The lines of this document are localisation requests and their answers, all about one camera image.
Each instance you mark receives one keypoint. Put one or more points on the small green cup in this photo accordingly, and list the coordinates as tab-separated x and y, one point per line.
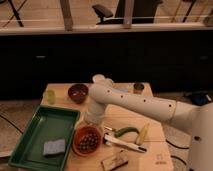
50	96

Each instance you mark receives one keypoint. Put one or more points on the small dark jar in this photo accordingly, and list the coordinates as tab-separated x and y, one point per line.
138	88

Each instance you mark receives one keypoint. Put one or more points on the dark grape bunch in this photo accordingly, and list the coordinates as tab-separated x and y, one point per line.
88	143

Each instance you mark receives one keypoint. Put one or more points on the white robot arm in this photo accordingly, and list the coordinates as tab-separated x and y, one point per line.
194	120

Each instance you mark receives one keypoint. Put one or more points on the yellow corn toy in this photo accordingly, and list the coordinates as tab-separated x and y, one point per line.
141	137

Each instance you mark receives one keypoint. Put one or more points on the orange bowl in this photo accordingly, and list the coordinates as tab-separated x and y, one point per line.
80	133

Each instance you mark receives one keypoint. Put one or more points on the dark blue object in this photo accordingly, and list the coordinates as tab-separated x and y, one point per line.
199	98

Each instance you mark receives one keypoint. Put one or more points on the green cucumber toy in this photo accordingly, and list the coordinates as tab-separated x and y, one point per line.
125	130

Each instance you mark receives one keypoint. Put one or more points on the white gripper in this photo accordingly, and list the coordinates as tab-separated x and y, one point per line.
112	139

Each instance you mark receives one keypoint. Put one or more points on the green plastic tray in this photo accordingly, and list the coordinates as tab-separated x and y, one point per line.
47	124

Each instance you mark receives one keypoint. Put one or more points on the grey blue sponge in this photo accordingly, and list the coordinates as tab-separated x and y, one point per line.
54	147

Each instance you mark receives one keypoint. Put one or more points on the wooden block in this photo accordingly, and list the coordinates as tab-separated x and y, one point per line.
114	161

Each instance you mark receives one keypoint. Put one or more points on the black office chair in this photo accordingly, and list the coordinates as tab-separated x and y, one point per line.
137	11

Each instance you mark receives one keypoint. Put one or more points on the dark red bowl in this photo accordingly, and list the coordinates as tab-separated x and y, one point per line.
78	93

